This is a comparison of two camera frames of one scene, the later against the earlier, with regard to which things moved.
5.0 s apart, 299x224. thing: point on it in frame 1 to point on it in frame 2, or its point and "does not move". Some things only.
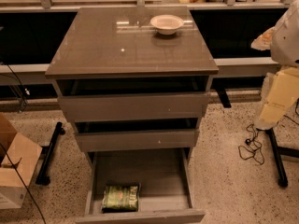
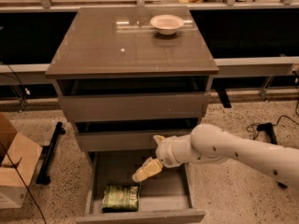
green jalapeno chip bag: (121, 197) does not move
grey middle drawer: (135, 134) does not move
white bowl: (166, 24) does not move
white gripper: (286, 43) to (165, 153)
